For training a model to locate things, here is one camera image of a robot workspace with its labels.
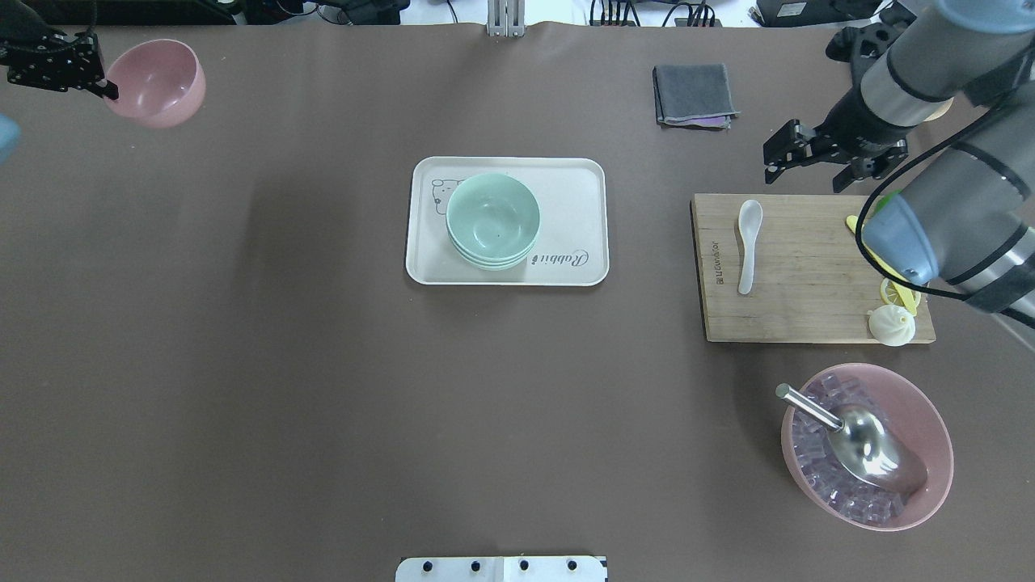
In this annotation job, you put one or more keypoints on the grey folded cloth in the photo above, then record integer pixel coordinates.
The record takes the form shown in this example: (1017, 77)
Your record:
(693, 96)

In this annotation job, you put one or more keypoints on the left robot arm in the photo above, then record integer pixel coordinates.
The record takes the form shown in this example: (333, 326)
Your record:
(19, 22)

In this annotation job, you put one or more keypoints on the aluminium frame post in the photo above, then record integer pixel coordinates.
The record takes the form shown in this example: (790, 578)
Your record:
(506, 18)

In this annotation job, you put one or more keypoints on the small pink bowl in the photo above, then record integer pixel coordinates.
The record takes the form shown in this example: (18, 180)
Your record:
(160, 84)

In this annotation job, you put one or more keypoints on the large pink bowl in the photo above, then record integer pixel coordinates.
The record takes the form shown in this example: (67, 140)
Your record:
(910, 416)

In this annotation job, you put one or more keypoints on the green bowl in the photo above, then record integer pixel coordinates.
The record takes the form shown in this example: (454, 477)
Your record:
(493, 263)
(493, 218)

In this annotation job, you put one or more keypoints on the white ceramic spoon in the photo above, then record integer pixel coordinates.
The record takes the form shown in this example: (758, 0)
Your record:
(749, 222)

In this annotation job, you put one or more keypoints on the wooden cutting board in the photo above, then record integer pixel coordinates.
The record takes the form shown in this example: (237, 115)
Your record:
(811, 285)

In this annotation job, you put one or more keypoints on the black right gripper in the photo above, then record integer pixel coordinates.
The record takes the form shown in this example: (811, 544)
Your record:
(849, 121)

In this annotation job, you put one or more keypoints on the top green bowl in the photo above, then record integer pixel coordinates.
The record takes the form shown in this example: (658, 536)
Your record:
(493, 218)

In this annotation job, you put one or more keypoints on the yellow plastic knife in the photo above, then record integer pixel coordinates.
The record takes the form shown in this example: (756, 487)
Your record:
(852, 224)

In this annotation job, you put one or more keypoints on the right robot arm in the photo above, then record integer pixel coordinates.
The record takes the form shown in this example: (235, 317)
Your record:
(956, 220)

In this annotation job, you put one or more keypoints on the lower lemon slice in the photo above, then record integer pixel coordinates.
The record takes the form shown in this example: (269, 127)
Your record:
(898, 295)

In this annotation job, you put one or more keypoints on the lower green bowl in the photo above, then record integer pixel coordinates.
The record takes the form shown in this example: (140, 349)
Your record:
(493, 263)

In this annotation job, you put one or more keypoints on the ice cubes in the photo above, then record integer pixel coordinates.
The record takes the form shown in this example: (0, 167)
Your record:
(824, 475)

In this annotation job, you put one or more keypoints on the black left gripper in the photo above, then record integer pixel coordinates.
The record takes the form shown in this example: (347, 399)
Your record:
(24, 34)

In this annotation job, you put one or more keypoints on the white bracket with screws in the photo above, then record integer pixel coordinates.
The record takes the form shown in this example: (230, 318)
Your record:
(504, 568)

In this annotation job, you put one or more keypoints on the metal scoop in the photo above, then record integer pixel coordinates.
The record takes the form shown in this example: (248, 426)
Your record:
(862, 444)

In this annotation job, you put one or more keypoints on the white rabbit tray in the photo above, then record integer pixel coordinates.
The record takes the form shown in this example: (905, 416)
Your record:
(573, 245)

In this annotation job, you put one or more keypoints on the white toy bun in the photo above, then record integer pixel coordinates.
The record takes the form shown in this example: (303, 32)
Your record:
(891, 325)

